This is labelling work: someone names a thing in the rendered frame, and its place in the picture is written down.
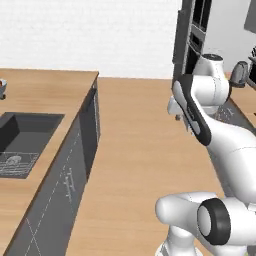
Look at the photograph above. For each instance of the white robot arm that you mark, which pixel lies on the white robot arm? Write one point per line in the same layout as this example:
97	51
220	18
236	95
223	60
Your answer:
230	150

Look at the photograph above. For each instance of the black countertop appliance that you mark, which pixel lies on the black countertop appliance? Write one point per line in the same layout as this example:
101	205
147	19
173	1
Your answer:
253	68

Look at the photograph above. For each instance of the dark grey sink basin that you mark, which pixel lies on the dark grey sink basin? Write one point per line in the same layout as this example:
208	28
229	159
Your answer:
31	133

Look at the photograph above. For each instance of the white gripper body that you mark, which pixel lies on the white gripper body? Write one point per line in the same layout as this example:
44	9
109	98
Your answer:
173	106

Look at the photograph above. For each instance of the dark wall cabinet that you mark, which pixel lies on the dark wall cabinet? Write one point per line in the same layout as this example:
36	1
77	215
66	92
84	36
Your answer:
251	15

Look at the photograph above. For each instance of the pale round item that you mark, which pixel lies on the pale round item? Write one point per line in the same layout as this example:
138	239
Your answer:
12	160

